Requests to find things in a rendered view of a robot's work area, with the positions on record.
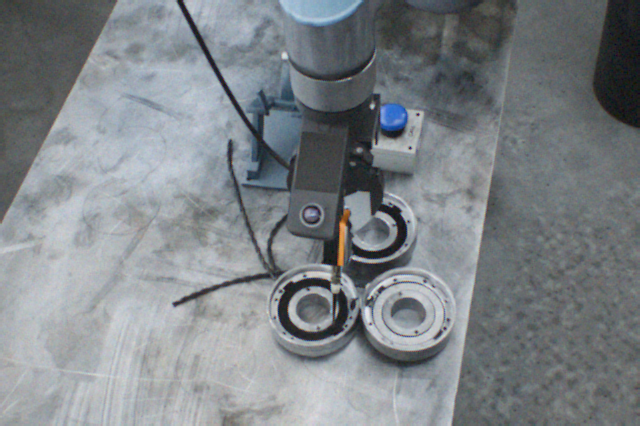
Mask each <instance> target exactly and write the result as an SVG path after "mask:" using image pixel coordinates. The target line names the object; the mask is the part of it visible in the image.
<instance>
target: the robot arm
mask: <svg viewBox="0 0 640 426"><path fill-rule="evenodd" d="M387 1H388V0H279V2H280V4H281V10H282V17H283V26H284V34H285V41H286V50H287V52H284V53H283V54H282V61H283V62H285V63H289V68H290V80H291V86H292V90H293V92H294V100H295V104H296V106H297V108H298V110H299V111H300V112H302V113H303V116H302V120H300V127H299V131H298V142H297V146H295V147H294V151H293V155H292V157H293V158H289V162H288V169H289V170H288V174H287V178H286V185H287V188H288V191H289V193H290V200H289V207H288V215H287V222H286V227H287V230H288V231H289V232H290V233H291V234H293V235H295V236H298V238H305V239H313V240H320V241H331V240H333V239H335V238H336V236H337V234H338V232H339V226H340V219H341V212H342V204H343V197H344V201H345V204H346V205H347V206H348V207H349V209H350V214H349V221H350V228H349V231H350V232H351V233H354V234H358V233H360V232H361V231H362V230H363V229H365V228H366V227H367V226H368V225H369V223H370V222H371V220H372V219H373V217H374V216H375V214H376V212H377V210H378V209H379V206H380V204H381V202H382V199H383V193H384V188H386V178H384V175H383V173H382V172H381V171H380V167H375V166H372V165H373V159H374V156H373V155H372V154H371V150H370V149H372V148H373V142H374V140H375V145H378V139H379V134H380V129H381V122H380V93H373V89H374V87H375V84H376V48H375V18H376V15H377V13H378V11H379V9H381V8H382V7H383V6H384V4H385V3H386V2H387ZM404 1H406V2H407V3H409V4H410V5H412V6H414V7H415V8H418V9H420V10H423V11H427V12H432V13H440V14H450V13H459V12H464V11H467V10H470V9H472V8H475V7H476V6H479V5H481V4H482V2H484V1H485V0H404ZM372 101H374V102H375V104H374V109H372V108H371V107H370V105H371V103H372ZM345 189H346V190H345ZM344 190H345V195H344Z"/></svg>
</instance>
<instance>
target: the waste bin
mask: <svg viewBox="0 0 640 426"><path fill-rule="evenodd" d="M593 91H594V94H595V97H596V99H598V100H599V102H600V103H601V105H602V106H603V107H604V108H605V109H606V111H607V112H608V113H609V114H611V115H612V116H613V117H615V118H616V119H619V120H621V121H623V122H625V123H627V124H630V125H633V126H636V127H640V0H609V1H607V7H606V12H605V19H604V24H603V30H602V35H601V42H600V47H599V53H598V58H597V65H596V70H594V76H593Z"/></svg>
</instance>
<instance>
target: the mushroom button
mask: <svg viewBox="0 0 640 426"><path fill-rule="evenodd" d="M407 121H408V113H407V111H406V110H405V108H404V107H402V106H401V105H398V104H387V105H385V106H382V107H381V108H380V122H381V128H382V129H385V130H388V131H397V130H400V129H402V128H403V127H405V126H406V123H407Z"/></svg>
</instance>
